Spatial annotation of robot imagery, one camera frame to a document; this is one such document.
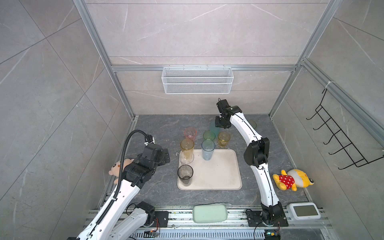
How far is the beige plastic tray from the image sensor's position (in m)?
0.85

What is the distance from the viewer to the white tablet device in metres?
0.73

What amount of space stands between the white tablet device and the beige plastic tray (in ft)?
0.86

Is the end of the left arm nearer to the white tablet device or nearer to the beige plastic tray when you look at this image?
the beige plastic tray
